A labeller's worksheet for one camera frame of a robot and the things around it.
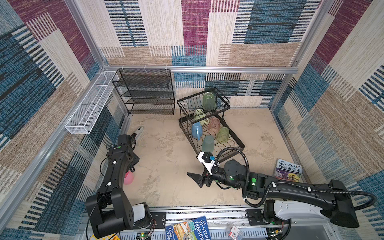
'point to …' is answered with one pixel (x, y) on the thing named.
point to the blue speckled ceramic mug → (197, 130)
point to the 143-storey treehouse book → (285, 170)
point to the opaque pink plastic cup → (129, 177)
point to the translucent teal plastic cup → (208, 143)
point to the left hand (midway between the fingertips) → (130, 163)
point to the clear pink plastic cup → (214, 127)
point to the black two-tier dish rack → (203, 126)
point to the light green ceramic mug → (200, 116)
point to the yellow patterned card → (115, 237)
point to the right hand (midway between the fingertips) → (195, 165)
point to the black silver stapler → (137, 134)
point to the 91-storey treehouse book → (197, 229)
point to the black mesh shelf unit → (146, 91)
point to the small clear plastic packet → (234, 232)
